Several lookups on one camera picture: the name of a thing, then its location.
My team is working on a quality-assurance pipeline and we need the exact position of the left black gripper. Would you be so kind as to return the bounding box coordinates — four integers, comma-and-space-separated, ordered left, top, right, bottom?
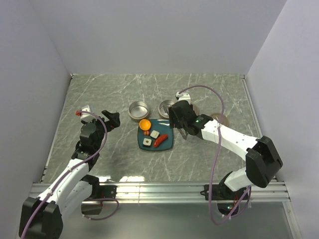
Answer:
81, 110, 120, 150

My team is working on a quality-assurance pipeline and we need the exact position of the orange egg tart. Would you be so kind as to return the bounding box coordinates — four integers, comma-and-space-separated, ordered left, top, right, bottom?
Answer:
139, 119, 152, 131

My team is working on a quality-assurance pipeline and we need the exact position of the red sausage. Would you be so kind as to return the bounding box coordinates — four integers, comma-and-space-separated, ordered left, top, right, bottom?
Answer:
153, 134, 168, 148

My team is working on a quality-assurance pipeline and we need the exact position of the sushi roll yellow centre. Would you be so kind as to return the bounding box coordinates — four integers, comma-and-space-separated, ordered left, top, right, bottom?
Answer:
150, 130, 160, 139

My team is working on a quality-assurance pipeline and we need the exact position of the sushi roll green centre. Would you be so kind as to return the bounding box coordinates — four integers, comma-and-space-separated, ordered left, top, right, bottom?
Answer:
143, 138, 152, 148

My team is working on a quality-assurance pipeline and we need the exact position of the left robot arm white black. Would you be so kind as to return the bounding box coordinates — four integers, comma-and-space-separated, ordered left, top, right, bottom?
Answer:
18, 107, 120, 239

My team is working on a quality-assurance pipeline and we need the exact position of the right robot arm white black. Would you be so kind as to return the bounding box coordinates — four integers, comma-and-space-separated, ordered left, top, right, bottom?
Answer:
168, 100, 283, 200

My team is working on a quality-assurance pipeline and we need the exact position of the right steel lunch container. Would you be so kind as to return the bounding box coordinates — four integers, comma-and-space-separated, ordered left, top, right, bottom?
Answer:
158, 100, 175, 120

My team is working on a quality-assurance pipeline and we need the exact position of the steel lunch container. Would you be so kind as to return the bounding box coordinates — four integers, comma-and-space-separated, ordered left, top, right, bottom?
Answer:
158, 100, 175, 120
128, 101, 150, 121

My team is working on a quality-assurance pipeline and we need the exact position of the left steel lunch container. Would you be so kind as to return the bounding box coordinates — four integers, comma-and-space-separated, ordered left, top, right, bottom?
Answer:
128, 101, 150, 121

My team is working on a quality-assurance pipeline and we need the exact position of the beige lid with handle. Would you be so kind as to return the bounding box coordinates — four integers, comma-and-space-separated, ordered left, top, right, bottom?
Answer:
191, 104, 199, 116

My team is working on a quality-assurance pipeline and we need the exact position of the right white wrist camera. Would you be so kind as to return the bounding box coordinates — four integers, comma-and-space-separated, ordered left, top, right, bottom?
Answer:
175, 92, 191, 104

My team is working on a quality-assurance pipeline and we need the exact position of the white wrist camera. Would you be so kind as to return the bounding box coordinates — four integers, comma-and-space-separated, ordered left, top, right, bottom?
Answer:
175, 92, 191, 104
75, 105, 94, 122

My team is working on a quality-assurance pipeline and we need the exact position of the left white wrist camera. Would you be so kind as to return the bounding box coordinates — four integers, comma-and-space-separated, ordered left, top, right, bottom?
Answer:
75, 105, 94, 122

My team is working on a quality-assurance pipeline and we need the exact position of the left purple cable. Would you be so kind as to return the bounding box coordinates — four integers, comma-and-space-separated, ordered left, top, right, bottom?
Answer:
19, 111, 120, 239

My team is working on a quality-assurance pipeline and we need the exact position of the aluminium front rail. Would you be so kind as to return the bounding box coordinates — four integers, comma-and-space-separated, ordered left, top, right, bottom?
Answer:
29, 181, 291, 205

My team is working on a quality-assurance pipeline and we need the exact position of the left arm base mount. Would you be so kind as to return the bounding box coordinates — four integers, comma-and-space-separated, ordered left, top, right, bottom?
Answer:
81, 175, 117, 216

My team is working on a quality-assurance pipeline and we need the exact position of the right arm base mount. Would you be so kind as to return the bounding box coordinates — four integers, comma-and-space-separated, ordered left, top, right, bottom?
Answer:
200, 168, 251, 225

